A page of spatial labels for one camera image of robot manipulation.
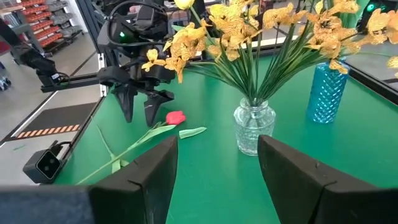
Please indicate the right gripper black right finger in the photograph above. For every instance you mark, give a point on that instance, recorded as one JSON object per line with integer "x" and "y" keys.
{"x": 311, "y": 199}

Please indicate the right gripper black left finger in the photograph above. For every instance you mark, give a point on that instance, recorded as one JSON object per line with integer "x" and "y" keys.
{"x": 124, "y": 202}

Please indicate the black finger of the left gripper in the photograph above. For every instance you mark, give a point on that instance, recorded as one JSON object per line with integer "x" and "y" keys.
{"x": 127, "y": 99}
{"x": 154, "y": 105}

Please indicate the red tulip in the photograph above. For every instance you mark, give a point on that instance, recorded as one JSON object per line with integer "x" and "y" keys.
{"x": 175, "y": 118}

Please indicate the clear glass vase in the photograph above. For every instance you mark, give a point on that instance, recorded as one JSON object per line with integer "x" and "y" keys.
{"x": 253, "y": 124}

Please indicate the blue glass vase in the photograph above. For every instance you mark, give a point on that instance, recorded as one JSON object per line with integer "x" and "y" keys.
{"x": 326, "y": 93}

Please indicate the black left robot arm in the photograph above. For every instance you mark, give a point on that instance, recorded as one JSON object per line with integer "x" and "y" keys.
{"x": 124, "y": 43}

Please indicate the loose green leaf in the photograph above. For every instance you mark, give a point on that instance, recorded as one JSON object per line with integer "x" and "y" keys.
{"x": 192, "y": 132}

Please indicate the black striped-edge floor mat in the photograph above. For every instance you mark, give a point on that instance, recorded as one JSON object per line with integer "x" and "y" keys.
{"x": 56, "y": 118}

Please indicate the green table mat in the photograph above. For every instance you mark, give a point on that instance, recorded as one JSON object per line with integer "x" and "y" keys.
{"x": 217, "y": 174}

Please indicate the shelf with orange bins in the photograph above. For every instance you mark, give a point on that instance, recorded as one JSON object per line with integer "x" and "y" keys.
{"x": 40, "y": 28}

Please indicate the black computer tower green fans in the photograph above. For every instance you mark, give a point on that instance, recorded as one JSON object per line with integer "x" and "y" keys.
{"x": 370, "y": 7}

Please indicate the silver aluminium bracket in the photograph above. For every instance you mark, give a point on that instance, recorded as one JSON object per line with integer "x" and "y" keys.
{"x": 102, "y": 68}

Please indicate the small black depth camera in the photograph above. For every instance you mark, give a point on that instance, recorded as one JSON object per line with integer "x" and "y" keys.
{"x": 43, "y": 165}

